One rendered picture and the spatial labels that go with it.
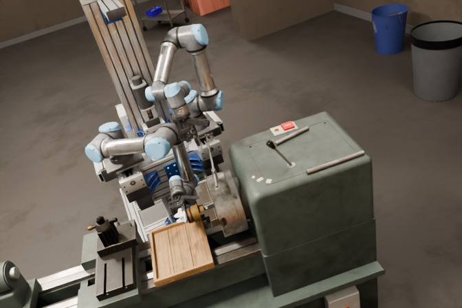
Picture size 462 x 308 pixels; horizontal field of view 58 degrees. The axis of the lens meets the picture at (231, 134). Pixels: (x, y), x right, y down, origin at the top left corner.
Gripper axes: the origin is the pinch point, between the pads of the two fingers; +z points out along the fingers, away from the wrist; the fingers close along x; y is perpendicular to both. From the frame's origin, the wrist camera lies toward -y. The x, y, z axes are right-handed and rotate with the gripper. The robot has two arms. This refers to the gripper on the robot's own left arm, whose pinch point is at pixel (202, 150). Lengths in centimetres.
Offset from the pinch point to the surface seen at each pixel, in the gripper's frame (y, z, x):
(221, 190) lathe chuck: -2.8, 18.0, 12.9
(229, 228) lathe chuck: 0.2, 35.7, 17.0
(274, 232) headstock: -19, 44, 19
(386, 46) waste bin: -228, 59, -338
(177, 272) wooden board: 32, 48, 17
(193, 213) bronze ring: 14.9, 26.2, 7.9
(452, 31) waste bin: -256, 45, -230
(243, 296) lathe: 9, 85, 3
